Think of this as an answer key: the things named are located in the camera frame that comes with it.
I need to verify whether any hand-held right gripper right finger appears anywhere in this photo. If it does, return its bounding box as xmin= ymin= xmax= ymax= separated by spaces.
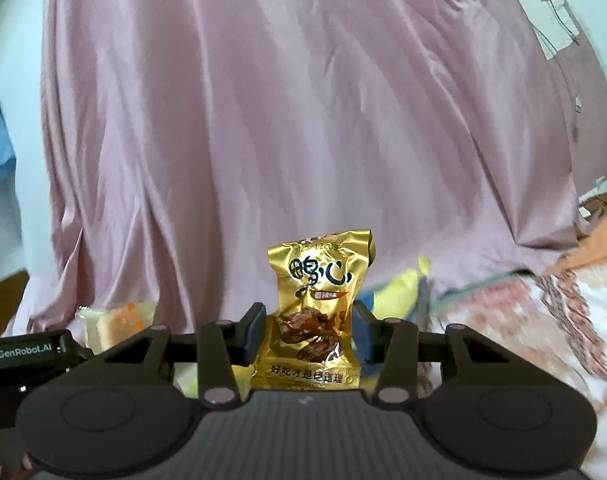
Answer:
xmin=352 ymin=302 xmax=515 ymax=408

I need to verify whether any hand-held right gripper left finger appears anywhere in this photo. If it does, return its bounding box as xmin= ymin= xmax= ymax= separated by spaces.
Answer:
xmin=100 ymin=302 xmax=267 ymax=411

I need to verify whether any gold snack packet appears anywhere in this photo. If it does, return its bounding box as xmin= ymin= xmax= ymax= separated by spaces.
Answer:
xmin=250 ymin=230 xmax=377 ymax=391

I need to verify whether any wooden headboard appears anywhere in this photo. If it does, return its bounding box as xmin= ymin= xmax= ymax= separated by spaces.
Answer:
xmin=0 ymin=269 xmax=30 ymax=338

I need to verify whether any yellow and blue packet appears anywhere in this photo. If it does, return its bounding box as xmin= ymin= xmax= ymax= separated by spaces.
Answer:
xmin=356 ymin=254 xmax=433 ymax=323

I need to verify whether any pale yellow cracker packet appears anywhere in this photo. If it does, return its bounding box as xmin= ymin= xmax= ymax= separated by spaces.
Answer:
xmin=76 ymin=300 xmax=156 ymax=353

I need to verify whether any floral blanket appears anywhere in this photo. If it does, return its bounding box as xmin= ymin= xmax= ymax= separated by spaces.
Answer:
xmin=418 ymin=255 xmax=607 ymax=480

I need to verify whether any pink satin cloth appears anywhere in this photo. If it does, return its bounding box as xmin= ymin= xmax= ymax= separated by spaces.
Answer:
xmin=6 ymin=0 xmax=591 ymax=336

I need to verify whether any orange cloth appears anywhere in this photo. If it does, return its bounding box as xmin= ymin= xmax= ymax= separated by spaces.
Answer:
xmin=553 ymin=205 xmax=607 ymax=273

